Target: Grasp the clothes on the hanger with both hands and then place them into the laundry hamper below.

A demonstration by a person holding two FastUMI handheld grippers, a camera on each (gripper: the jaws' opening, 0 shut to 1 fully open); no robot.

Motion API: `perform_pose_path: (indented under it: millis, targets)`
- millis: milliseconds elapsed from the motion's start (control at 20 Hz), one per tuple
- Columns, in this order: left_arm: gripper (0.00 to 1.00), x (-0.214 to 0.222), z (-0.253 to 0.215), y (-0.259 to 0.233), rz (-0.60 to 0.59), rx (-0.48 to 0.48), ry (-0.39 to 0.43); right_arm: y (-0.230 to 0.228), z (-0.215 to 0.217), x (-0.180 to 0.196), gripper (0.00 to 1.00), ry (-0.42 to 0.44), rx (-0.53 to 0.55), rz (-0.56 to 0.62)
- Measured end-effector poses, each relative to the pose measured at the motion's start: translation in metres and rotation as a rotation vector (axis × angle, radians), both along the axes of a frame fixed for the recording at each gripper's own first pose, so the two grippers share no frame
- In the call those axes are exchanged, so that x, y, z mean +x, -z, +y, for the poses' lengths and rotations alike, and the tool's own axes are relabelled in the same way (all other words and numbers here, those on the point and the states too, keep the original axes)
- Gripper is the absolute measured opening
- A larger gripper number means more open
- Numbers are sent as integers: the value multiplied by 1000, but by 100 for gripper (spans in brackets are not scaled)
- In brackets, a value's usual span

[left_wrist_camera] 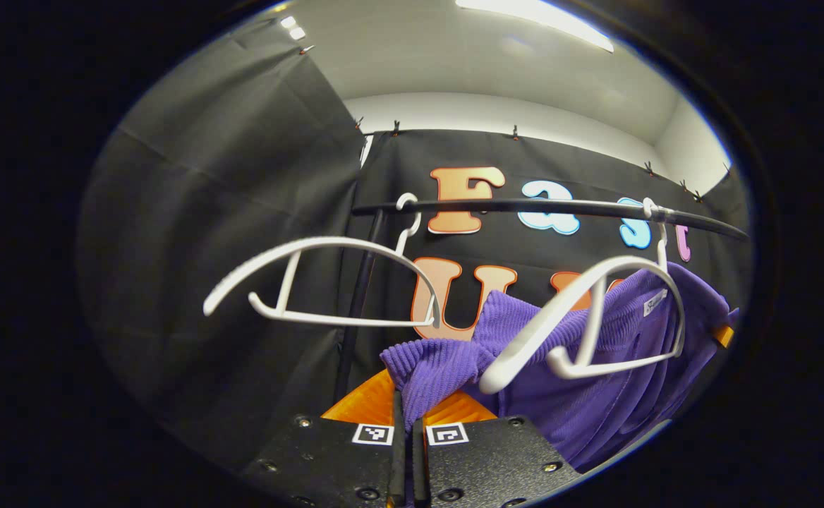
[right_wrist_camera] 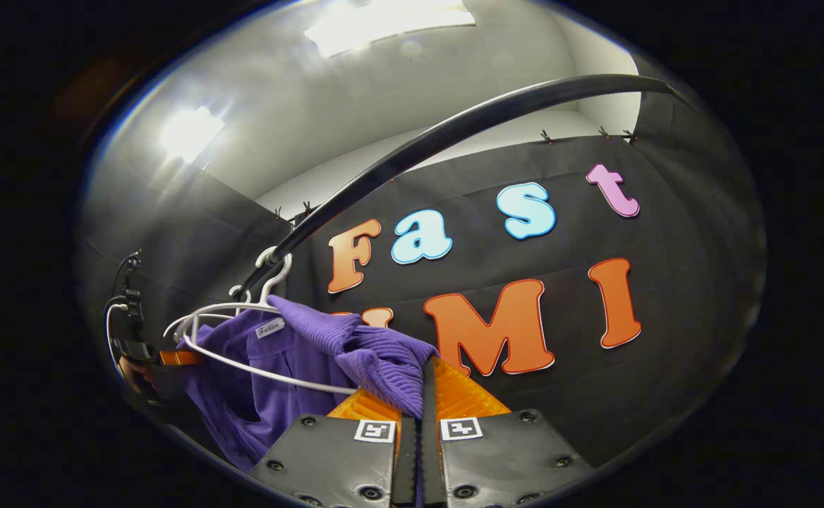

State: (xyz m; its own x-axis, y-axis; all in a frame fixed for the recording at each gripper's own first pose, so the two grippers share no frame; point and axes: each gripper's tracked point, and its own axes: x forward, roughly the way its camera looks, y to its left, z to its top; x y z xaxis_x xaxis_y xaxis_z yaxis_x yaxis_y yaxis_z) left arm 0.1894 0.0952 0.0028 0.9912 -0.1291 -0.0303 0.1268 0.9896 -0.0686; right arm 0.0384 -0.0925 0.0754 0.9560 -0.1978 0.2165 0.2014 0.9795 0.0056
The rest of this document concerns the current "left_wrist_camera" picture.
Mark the black backdrop cloth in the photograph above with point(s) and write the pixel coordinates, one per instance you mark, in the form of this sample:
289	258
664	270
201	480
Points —
207	212

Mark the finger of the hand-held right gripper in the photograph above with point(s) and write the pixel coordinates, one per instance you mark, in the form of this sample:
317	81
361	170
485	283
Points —
722	336

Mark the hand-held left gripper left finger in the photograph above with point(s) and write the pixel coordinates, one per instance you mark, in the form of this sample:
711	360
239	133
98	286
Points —
327	458

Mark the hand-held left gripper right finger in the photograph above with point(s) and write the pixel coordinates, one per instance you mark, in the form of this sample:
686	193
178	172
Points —
497	458

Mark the black clothes rack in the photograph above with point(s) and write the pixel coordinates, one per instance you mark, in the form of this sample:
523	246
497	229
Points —
525	206

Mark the white plastic hanger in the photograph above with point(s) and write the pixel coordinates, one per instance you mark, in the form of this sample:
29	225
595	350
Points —
525	340
327	241

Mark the small ceiling light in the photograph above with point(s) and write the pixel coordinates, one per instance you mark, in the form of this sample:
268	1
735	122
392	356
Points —
292	27

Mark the long ceiling light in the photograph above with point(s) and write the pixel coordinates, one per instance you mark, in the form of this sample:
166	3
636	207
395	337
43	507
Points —
525	10

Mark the row of backdrop clips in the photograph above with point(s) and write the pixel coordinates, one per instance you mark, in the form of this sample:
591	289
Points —
396	128

